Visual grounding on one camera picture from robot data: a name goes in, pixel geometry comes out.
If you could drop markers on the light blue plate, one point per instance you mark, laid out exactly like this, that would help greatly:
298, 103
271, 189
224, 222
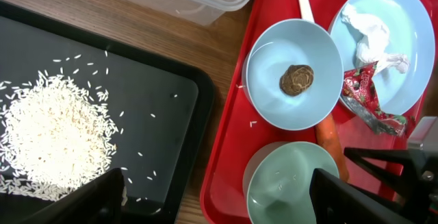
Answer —
411, 33

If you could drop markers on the white tissue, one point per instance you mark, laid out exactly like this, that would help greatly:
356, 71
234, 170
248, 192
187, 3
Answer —
371, 48

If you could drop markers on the green bowl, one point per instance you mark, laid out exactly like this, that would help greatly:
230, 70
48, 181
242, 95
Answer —
277, 180

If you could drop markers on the orange carrot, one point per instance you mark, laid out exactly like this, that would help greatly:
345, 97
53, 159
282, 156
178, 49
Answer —
328, 138

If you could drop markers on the red snack wrapper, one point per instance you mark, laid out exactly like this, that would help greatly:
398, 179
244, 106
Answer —
360, 96

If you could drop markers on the brown mushroom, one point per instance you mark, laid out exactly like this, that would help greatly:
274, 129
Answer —
296, 79

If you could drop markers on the white rice pile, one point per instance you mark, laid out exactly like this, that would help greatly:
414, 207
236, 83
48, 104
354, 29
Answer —
56, 131

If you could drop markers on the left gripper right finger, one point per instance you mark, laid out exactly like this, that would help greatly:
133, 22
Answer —
335, 201

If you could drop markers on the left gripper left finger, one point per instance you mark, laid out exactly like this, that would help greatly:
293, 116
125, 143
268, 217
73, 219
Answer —
99, 201

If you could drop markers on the light blue bowl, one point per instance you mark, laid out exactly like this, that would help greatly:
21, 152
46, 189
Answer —
293, 42

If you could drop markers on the black waste tray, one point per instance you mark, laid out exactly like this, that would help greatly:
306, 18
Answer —
162, 105

